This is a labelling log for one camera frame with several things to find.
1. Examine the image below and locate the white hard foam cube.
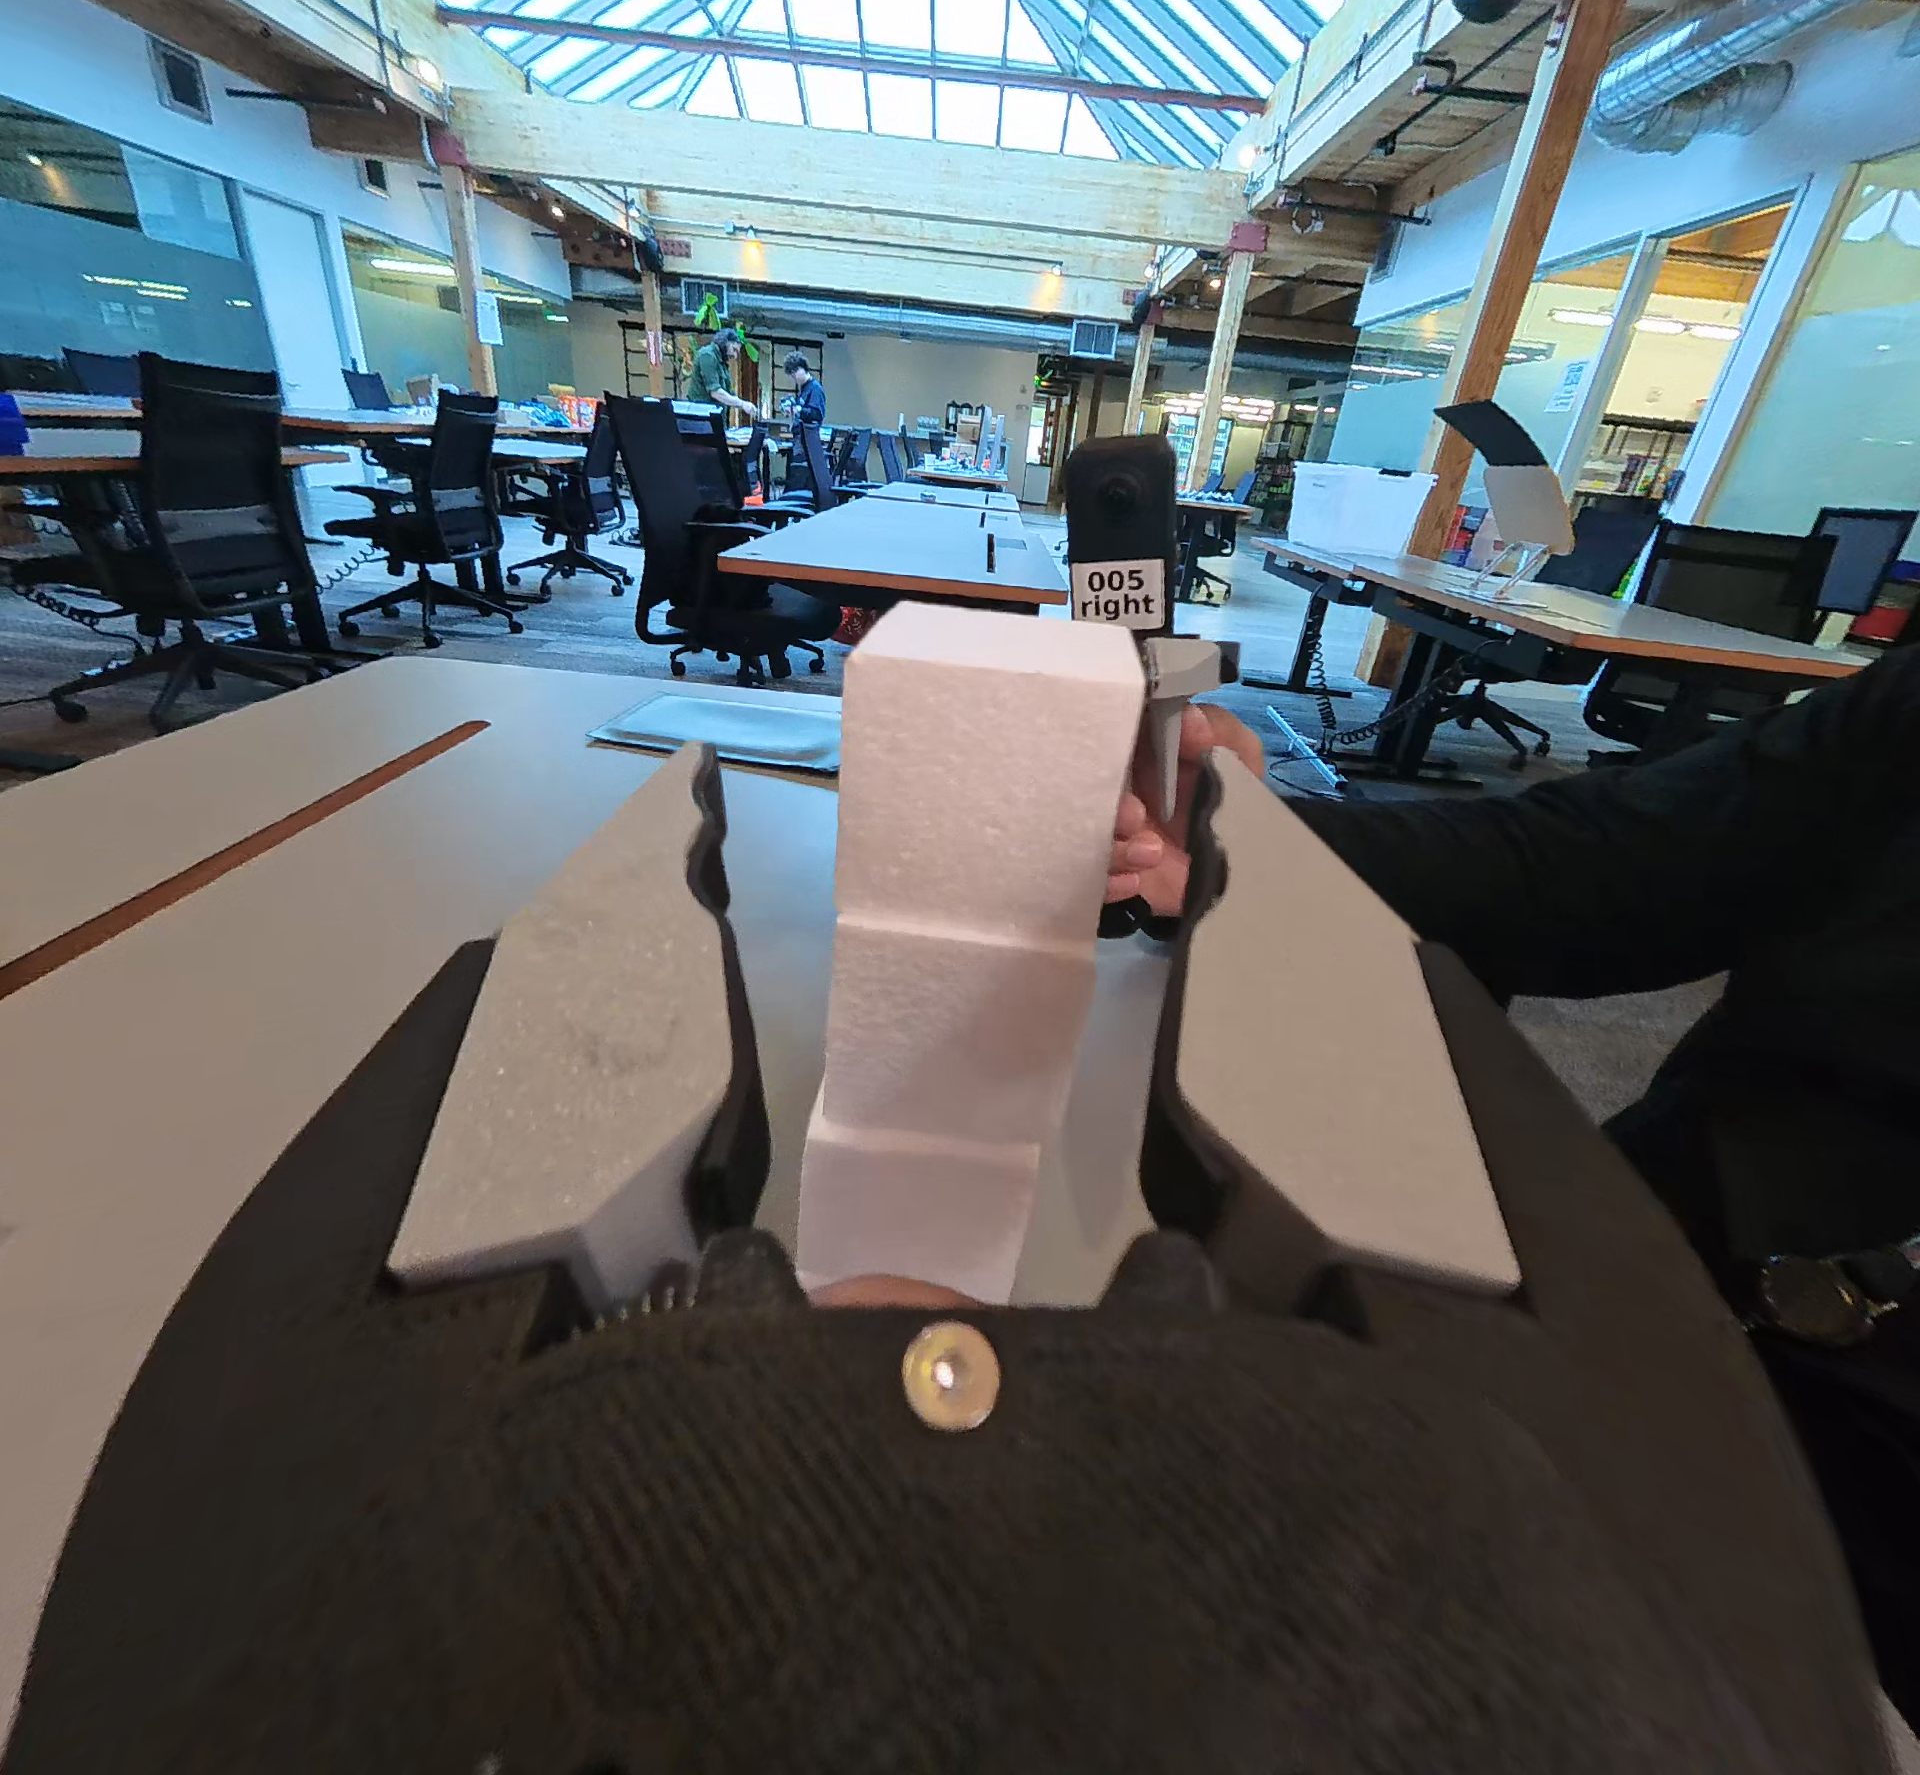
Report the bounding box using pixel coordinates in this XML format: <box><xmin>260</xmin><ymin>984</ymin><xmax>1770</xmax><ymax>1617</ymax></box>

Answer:
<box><xmin>818</xmin><ymin>923</ymin><xmax>1107</xmax><ymax>1134</ymax></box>
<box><xmin>795</xmin><ymin>1123</ymin><xmax>1048</xmax><ymax>1309</ymax></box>
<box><xmin>832</xmin><ymin>598</ymin><xmax>1151</xmax><ymax>959</ymax></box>

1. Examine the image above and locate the cluster of black office chairs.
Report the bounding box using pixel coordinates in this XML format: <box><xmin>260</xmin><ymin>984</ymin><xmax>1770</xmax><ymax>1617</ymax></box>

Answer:
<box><xmin>45</xmin><ymin>350</ymin><xmax>843</xmax><ymax>727</ymax></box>

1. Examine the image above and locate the grey flat pouch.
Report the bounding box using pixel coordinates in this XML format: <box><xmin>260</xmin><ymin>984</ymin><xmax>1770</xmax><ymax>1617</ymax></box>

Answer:
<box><xmin>590</xmin><ymin>688</ymin><xmax>845</xmax><ymax>775</ymax></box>

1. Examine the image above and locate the person's right hand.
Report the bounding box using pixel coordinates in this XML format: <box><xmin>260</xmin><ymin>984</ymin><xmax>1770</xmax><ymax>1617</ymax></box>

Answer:
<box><xmin>1107</xmin><ymin>701</ymin><xmax>1272</xmax><ymax>915</ymax></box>

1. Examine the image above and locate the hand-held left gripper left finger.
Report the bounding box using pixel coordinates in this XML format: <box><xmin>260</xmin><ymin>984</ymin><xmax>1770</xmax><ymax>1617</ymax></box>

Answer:
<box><xmin>384</xmin><ymin>740</ymin><xmax>773</xmax><ymax>1289</ymax></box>

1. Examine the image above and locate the person's dark clothed body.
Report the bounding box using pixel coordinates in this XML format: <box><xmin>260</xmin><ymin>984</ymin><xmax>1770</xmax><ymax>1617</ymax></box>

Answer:
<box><xmin>1502</xmin><ymin>650</ymin><xmax>1920</xmax><ymax>1718</ymax></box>

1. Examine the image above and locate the black office chair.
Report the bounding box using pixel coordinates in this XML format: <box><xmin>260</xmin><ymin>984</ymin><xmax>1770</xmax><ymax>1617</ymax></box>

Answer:
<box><xmin>1587</xmin><ymin>522</ymin><xmax>1838</xmax><ymax>757</ymax></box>

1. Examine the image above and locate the person's right forearm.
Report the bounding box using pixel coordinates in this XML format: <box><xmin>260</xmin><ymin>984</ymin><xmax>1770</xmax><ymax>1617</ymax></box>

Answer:
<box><xmin>1260</xmin><ymin>650</ymin><xmax>1920</xmax><ymax>998</ymax></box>

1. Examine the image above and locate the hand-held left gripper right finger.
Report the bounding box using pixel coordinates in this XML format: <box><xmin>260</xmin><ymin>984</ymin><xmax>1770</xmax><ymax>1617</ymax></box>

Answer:
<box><xmin>1144</xmin><ymin>751</ymin><xmax>1526</xmax><ymax>1305</ymax></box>

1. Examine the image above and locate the silver ventilation duct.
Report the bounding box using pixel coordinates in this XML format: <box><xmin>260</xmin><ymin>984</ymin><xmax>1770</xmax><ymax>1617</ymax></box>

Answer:
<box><xmin>1592</xmin><ymin>0</ymin><xmax>1920</xmax><ymax>157</ymax></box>

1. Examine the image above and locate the black monitor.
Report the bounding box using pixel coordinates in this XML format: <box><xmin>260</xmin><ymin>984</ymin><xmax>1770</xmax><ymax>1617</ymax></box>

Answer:
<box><xmin>1808</xmin><ymin>506</ymin><xmax>1920</xmax><ymax>622</ymax></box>

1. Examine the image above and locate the clear acrylic stand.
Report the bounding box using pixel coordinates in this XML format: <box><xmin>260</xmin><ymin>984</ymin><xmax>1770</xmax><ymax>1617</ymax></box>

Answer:
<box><xmin>1463</xmin><ymin>516</ymin><xmax>1549</xmax><ymax>598</ymax></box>

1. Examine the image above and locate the wooden support post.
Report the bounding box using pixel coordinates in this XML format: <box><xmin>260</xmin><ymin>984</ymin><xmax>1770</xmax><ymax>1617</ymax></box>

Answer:
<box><xmin>1358</xmin><ymin>0</ymin><xmax>1639</xmax><ymax>688</ymax></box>

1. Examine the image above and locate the curved black white card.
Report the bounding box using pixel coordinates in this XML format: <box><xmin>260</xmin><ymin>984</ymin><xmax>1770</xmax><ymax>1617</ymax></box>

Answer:
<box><xmin>1435</xmin><ymin>399</ymin><xmax>1577</xmax><ymax>558</ymax></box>

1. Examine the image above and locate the white power strip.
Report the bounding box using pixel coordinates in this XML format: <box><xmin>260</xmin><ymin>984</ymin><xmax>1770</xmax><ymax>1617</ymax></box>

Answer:
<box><xmin>1269</xmin><ymin>701</ymin><xmax>1351</xmax><ymax>790</ymax></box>

